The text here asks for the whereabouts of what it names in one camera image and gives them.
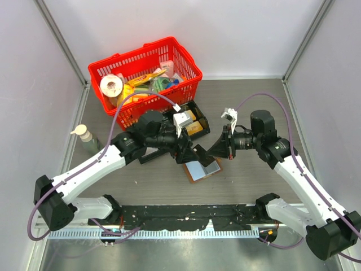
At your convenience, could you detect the black VIP card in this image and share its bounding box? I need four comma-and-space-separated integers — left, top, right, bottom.
193, 145, 216, 167

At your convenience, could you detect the white slotted cable duct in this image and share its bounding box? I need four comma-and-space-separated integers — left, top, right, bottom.
49, 228, 259, 240

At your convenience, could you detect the red plastic shopping basket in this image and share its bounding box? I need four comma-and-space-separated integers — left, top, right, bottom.
88, 37, 202, 117

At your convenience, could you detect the gold card upper slot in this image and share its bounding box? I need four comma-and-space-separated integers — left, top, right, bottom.
186, 110, 197, 122

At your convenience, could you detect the gold card slot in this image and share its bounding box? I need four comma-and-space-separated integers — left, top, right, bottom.
186, 110, 197, 122
186, 121, 204, 136

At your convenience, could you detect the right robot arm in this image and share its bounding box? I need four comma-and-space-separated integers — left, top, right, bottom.
208, 108, 360, 260

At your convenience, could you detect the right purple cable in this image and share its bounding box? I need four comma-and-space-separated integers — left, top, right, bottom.
235, 92, 361, 265

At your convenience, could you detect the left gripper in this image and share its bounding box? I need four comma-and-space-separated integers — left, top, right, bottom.
146, 124, 199, 163

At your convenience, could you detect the yellow snack package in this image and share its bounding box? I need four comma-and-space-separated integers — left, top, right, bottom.
116, 68, 166, 107

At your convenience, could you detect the pink box in basket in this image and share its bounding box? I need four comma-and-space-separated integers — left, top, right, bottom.
160, 60, 174, 77

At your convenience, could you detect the gold card lower slot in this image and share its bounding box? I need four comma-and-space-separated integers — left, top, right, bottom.
186, 121, 204, 136

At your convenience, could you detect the brown leather card holder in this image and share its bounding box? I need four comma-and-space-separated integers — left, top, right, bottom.
182, 158, 223, 184

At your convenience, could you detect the green package in basket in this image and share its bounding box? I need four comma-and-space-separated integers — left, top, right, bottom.
149, 77, 172, 93

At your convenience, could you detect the green soap pump bottle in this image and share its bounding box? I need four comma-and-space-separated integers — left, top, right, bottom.
70, 124, 103, 155

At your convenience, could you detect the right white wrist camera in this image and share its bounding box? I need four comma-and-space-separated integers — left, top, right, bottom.
221, 108, 237, 128

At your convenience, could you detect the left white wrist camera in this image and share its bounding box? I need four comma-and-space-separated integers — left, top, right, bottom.
173, 104, 193, 138

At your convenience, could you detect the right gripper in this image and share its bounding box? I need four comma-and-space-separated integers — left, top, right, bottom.
206, 123, 262, 159

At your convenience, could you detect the black card organizer tray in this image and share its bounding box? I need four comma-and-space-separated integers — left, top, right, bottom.
138, 100, 210, 164

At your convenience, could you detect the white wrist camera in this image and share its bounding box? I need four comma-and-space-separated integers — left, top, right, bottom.
221, 108, 237, 128
173, 104, 193, 138

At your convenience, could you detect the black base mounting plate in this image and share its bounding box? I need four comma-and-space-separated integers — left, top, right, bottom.
98, 204, 278, 231

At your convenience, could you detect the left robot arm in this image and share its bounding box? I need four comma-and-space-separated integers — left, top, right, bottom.
34, 110, 198, 231

